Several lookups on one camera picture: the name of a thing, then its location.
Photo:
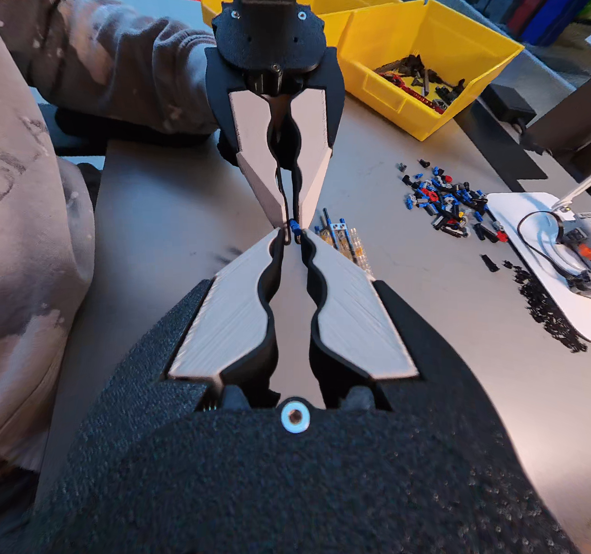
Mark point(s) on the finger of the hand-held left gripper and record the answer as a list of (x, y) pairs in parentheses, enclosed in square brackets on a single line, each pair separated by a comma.
[(316, 138), (251, 138)]

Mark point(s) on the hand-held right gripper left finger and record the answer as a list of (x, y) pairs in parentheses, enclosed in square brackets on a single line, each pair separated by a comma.
[(226, 327)]

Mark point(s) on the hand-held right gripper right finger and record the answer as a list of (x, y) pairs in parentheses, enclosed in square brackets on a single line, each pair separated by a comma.
[(360, 327)]

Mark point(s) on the clear toy brick engine model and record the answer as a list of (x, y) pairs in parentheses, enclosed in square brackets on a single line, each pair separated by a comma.
[(344, 240)]

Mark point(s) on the blue toy pin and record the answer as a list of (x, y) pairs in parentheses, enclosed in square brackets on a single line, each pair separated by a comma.
[(294, 228)]

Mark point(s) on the person's left forearm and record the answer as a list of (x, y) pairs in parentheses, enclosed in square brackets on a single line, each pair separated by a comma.
[(115, 55)]

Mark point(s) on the grey desk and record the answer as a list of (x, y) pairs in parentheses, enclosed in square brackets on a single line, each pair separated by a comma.
[(415, 332)]

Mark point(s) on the yellow bin with black parts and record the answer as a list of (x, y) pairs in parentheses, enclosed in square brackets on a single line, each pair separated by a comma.
[(392, 96)]

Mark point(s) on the red toy part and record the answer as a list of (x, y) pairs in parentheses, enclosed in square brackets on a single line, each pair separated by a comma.
[(415, 94)]

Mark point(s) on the heap of black toy parts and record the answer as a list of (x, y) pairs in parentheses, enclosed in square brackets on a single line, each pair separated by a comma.
[(415, 66)]

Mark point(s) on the black chair armrest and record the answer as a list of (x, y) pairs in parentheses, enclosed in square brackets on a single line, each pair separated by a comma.
[(115, 131)]

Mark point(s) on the pile of mixed toy parts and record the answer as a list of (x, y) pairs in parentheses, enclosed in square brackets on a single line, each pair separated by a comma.
[(448, 203)]

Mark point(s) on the pile of small black pins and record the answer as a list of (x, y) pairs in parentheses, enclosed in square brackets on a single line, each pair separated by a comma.
[(545, 304)]

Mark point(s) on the white tray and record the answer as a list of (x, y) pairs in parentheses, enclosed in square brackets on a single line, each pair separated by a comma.
[(521, 230)]

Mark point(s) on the black power adapter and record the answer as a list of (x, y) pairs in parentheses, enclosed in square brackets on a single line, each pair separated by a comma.
[(508, 101)]

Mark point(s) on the person in grey hoodie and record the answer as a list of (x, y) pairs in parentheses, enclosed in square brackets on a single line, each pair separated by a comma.
[(37, 240)]

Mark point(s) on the grey battery box orange switch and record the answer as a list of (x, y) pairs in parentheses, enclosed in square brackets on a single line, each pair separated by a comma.
[(575, 244)]

